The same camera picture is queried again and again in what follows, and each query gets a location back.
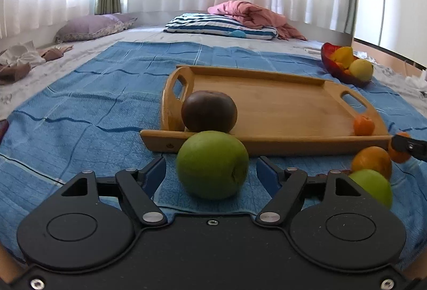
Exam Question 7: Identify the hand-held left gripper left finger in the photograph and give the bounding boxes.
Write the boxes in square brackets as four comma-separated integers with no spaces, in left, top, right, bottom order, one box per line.
[60,156,168,228]

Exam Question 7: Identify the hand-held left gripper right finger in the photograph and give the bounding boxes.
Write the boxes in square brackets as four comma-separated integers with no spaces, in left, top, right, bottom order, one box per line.
[256,156,367,228]

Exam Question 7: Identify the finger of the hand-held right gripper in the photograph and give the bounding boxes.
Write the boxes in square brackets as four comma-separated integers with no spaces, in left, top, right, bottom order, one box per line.
[391,133,427,163]

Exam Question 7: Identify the mandarin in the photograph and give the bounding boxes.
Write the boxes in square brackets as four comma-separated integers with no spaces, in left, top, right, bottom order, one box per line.
[388,132,412,164]
[354,115,375,136]

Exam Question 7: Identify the orange-brown pear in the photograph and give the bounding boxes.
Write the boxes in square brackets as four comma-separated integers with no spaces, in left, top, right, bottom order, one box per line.
[351,146,392,180]

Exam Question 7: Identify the green apple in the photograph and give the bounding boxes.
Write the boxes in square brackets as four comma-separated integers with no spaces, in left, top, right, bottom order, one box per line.
[176,130,250,200]
[349,169,393,209]

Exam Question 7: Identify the wooden tray with handles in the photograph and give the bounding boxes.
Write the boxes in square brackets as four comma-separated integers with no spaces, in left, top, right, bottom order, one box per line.
[140,65,394,157]

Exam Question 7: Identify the white garment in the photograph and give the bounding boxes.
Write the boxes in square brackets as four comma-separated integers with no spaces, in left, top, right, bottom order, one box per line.
[405,69,427,96]

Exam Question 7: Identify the dark purple apple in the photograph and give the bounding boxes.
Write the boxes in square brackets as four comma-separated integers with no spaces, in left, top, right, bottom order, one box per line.
[181,91,238,133]

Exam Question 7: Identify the blue checked blanket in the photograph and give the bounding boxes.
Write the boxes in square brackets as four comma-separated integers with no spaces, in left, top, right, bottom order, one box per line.
[0,41,427,274]

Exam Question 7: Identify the yellow pear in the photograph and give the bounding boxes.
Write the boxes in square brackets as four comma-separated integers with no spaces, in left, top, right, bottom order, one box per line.
[349,58,373,82]

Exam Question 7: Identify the yellow star fruit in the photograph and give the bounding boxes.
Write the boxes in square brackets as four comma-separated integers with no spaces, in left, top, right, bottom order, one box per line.
[330,46,355,68]

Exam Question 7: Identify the red glass bowl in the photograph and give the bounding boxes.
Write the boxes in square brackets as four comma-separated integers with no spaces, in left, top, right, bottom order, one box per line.
[321,42,374,88]

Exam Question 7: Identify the blue white striped pillow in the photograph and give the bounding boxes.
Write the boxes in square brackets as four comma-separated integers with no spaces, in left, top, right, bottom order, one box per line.
[163,13,279,41]

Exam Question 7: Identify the purple pillow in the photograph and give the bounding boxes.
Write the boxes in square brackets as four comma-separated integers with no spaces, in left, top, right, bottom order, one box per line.
[54,14,138,44]

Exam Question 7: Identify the pink quilt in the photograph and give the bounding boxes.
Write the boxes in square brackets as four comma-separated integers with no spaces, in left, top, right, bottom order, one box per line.
[207,0,307,41]

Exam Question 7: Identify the white crumpled cloth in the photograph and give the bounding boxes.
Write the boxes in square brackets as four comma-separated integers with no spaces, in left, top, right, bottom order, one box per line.
[0,41,46,68]

